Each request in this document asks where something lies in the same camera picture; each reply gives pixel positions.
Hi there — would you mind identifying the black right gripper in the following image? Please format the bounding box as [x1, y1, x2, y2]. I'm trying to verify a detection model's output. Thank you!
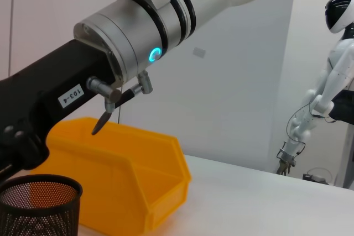
[0, 39, 117, 172]

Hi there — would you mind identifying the black mesh pen holder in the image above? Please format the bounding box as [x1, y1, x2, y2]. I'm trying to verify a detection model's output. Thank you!
[0, 174, 84, 236]

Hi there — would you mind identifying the yellow plastic bin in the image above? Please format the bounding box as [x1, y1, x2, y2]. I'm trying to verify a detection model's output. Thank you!
[28, 116, 193, 233]

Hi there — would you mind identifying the white humanoid robot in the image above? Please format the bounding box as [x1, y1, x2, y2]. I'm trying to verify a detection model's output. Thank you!
[275, 0, 354, 190]

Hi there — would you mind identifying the right wrist cable with plugs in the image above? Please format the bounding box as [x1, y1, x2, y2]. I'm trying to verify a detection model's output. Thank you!
[86, 70, 154, 137]

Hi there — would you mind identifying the white wall plate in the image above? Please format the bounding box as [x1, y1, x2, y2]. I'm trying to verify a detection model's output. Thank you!
[192, 46, 207, 59]

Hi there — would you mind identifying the black box with cable loop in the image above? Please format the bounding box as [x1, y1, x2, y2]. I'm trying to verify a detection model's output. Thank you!
[302, 167, 333, 185]

